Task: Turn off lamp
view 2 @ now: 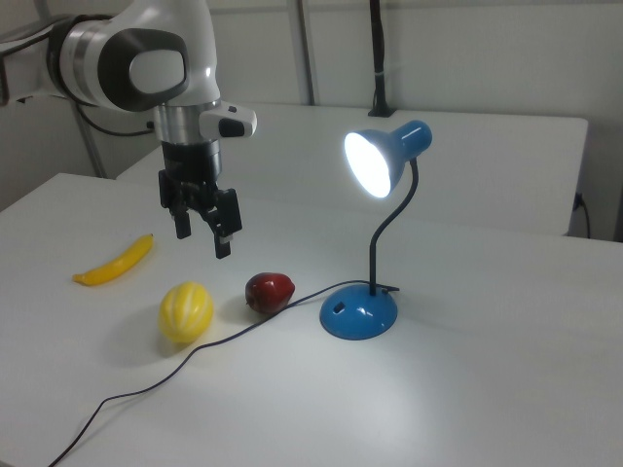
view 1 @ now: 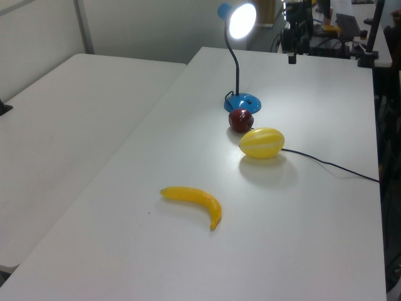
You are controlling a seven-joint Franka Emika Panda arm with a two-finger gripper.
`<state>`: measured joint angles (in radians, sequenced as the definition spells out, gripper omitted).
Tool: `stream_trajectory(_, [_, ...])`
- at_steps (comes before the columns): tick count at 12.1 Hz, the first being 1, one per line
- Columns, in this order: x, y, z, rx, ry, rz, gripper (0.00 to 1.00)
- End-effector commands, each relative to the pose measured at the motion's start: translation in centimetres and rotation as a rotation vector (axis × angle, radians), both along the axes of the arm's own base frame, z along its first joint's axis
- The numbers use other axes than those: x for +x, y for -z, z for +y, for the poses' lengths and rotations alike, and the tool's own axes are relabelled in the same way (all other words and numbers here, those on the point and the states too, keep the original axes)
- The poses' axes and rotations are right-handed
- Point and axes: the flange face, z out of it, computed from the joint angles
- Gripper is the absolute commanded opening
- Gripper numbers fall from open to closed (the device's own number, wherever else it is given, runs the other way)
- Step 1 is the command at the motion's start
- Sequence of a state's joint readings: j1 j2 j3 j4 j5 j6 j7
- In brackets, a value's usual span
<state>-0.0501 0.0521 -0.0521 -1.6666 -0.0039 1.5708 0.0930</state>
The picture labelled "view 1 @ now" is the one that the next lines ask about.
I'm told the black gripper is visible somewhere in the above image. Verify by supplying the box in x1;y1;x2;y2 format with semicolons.
281;26;298;65

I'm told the blue gooseneck desk lamp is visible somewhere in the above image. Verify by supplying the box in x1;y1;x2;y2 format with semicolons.
217;3;261;113

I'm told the black equipment base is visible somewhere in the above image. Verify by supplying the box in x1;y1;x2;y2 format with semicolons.
308;33;352;59

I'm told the brown cardboard box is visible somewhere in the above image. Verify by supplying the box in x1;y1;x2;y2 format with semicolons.
256;0;277;28

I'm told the black keyboard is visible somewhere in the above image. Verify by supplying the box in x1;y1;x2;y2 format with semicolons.
335;12;362;36

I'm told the dark red apple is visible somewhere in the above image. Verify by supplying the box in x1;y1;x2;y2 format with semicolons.
228;108;255;134

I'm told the yellow striped melon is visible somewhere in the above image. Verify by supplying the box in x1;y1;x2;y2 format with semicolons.
239;127;286;159

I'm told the black office chair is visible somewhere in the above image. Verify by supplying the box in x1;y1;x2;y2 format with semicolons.
383;24;401;67

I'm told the yellow banana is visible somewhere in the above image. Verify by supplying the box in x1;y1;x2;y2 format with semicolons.
160;186;222;231

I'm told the black table clamp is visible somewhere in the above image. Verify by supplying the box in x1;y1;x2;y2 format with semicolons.
0;98;14;117

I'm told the black camera stand pole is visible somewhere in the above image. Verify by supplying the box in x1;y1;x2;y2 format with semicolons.
357;0;386;68

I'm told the black lamp power cable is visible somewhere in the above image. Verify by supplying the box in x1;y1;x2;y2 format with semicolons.
224;90;380;183

